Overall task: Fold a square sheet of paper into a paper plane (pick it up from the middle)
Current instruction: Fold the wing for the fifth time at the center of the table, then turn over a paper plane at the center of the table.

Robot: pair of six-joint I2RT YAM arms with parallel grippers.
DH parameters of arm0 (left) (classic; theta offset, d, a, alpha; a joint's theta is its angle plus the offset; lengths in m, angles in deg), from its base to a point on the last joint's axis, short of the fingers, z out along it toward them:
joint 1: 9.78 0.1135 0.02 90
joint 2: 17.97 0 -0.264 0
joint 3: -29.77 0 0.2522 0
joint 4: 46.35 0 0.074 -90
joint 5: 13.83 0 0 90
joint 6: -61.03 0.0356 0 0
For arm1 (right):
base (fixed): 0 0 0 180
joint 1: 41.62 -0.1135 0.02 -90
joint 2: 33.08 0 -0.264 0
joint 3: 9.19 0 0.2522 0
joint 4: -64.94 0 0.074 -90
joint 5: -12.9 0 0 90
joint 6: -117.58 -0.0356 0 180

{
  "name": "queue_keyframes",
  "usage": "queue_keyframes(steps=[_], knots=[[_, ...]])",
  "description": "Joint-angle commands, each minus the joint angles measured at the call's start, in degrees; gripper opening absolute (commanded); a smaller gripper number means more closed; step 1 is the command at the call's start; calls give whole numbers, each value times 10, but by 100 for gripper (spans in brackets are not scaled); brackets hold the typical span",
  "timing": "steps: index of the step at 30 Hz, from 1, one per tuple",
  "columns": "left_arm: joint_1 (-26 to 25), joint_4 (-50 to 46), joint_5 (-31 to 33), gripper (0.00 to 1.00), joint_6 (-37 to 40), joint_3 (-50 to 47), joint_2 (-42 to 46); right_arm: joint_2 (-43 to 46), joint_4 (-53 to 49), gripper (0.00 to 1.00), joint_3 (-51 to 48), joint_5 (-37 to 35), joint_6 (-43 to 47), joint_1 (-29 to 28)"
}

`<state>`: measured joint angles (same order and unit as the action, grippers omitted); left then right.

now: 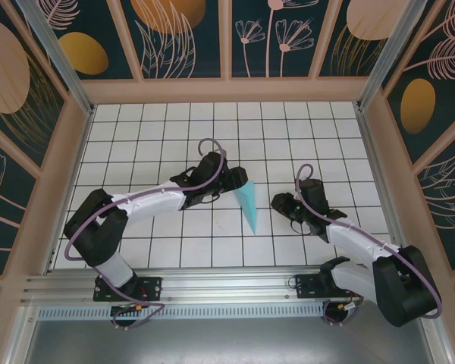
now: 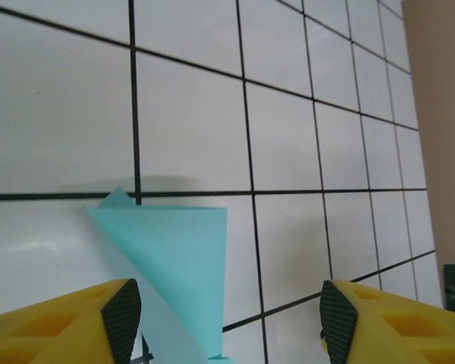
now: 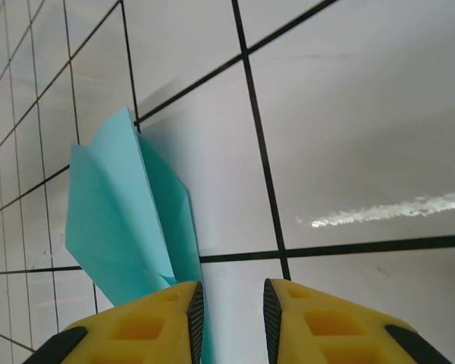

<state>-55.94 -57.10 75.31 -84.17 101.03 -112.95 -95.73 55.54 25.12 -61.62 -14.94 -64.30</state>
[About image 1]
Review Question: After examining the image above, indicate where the light blue paper sheet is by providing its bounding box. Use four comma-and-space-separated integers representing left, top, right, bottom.
232, 180, 260, 236

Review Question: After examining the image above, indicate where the grey metal panel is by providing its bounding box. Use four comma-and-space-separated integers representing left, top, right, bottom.
22, 317, 450, 364

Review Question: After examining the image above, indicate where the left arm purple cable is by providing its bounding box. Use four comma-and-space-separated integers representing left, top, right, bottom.
65, 137, 166, 331

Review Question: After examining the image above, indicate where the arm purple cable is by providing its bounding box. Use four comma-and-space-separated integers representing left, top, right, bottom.
295, 163, 442, 328
65, 137, 166, 331

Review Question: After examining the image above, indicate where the aluminium side rail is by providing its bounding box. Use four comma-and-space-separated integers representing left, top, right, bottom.
356, 105, 415, 269
44, 105, 96, 275

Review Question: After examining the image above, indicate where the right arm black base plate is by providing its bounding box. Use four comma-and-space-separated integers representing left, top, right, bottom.
294, 273, 365, 300

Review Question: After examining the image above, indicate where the long aluminium mounting rail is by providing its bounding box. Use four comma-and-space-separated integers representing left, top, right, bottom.
20, 266, 439, 305

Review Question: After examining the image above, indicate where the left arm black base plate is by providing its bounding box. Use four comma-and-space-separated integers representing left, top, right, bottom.
93, 275, 164, 303

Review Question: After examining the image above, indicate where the slotted grey cable duct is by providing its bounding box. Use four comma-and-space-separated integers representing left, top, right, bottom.
37, 305, 327, 320

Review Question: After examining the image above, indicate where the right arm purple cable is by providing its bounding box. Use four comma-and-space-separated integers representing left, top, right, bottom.
295, 163, 442, 328

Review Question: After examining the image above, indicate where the aluminium corner post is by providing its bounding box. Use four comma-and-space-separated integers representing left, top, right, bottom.
357, 0, 430, 111
16, 0, 96, 117

